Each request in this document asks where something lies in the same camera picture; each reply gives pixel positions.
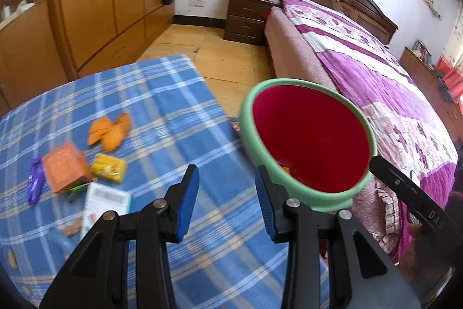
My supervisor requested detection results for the green wrapper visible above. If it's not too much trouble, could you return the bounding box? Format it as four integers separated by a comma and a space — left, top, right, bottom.
66, 183, 89, 202

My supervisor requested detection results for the person's right hand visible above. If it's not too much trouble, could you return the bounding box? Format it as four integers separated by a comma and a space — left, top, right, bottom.
396, 224, 421, 275

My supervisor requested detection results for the purple wrapper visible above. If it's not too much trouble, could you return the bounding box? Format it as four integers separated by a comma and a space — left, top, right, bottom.
27, 156, 45, 205

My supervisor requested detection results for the large wooden wardrobe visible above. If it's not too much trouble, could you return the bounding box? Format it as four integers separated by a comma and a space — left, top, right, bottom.
1, 0, 174, 112

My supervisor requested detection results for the bed with purple floral quilt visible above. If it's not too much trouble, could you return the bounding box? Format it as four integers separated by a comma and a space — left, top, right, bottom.
265, 0, 458, 260

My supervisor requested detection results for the dark wooden nightstand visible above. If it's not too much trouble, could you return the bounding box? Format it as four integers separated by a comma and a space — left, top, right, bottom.
224, 0, 273, 46

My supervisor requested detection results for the blue plaid tablecloth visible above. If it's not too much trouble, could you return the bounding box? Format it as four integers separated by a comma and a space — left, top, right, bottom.
1, 55, 287, 308

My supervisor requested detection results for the red bucket with green rim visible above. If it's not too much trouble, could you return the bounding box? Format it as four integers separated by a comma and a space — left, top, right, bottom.
239, 78, 377, 213

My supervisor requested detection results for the yellow foam fruit net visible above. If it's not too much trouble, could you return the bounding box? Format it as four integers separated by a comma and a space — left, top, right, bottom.
90, 153, 127, 184

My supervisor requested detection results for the far side wooden nightstand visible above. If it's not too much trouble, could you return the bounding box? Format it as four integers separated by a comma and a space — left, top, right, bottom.
399, 47, 462, 149

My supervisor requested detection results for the white teal medicine box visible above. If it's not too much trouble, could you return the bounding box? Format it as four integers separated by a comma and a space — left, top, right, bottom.
80, 182, 131, 240

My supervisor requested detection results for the peanut shell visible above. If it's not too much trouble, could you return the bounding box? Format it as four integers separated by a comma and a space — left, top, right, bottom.
62, 218, 83, 237

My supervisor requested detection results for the small orange cardboard box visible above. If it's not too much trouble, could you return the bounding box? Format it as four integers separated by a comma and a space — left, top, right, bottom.
42, 141, 93, 193

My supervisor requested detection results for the orange foam fruit net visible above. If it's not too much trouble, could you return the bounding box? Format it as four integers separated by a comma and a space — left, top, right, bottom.
87, 113, 131, 152

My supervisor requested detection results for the clear plastic bottle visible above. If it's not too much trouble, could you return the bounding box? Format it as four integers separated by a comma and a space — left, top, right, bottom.
46, 228, 77, 260

